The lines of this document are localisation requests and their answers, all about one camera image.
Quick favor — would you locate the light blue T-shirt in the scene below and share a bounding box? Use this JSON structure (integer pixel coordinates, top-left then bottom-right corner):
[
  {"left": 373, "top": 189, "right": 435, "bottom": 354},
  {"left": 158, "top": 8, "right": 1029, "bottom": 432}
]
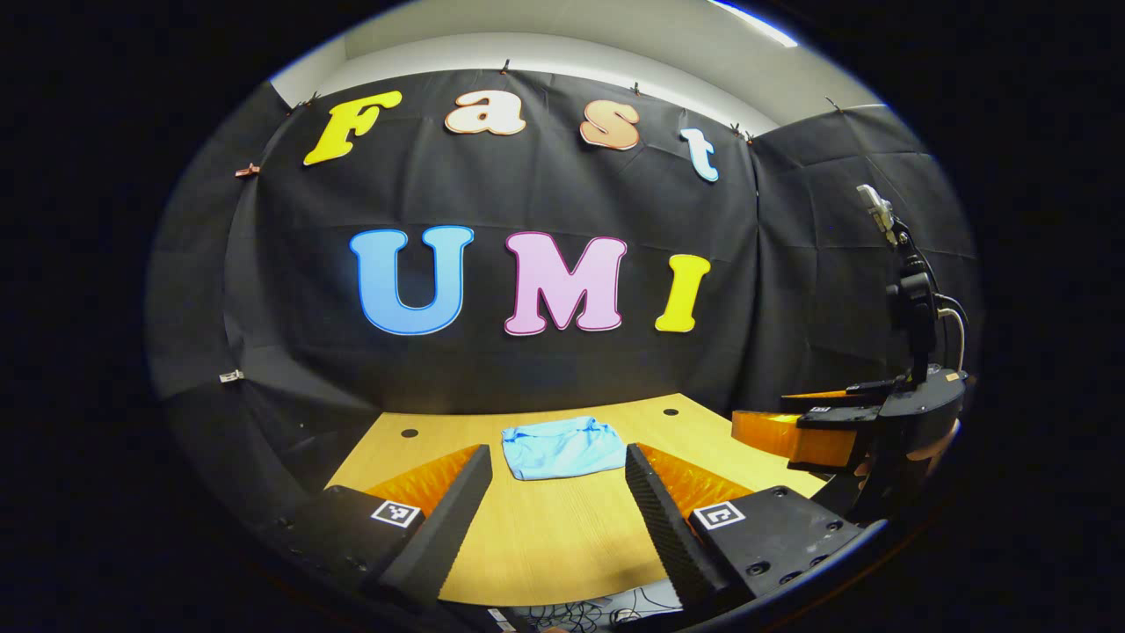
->
[{"left": 501, "top": 416, "right": 628, "bottom": 482}]

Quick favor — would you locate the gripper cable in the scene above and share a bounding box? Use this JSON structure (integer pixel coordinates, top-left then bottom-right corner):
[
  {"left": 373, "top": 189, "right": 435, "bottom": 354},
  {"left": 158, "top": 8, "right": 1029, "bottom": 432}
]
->
[{"left": 936, "top": 295, "right": 969, "bottom": 372}]

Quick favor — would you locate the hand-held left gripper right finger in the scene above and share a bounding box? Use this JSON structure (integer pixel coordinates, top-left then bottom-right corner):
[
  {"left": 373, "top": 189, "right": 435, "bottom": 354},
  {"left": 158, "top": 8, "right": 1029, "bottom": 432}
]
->
[{"left": 623, "top": 441, "right": 868, "bottom": 615}]

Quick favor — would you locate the black backdrop cloth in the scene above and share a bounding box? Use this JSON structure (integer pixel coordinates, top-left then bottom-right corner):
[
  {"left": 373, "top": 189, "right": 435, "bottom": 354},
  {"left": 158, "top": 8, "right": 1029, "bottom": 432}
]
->
[{"left": 145, "top": 69, "right": 983, "bottom": 528}]

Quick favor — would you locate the tangle of floor cables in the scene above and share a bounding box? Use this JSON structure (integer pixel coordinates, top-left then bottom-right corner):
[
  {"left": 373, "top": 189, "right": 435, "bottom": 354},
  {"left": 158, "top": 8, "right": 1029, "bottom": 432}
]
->
[{"left": 490, "top": 584, "right": 683, "bottom": 630}]

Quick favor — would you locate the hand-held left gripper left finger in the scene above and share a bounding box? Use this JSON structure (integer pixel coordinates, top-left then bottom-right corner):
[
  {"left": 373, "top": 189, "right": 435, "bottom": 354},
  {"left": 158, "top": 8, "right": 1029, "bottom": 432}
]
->
[{"left": 262, "top": 443, "right": 494, "bottom": 612}]

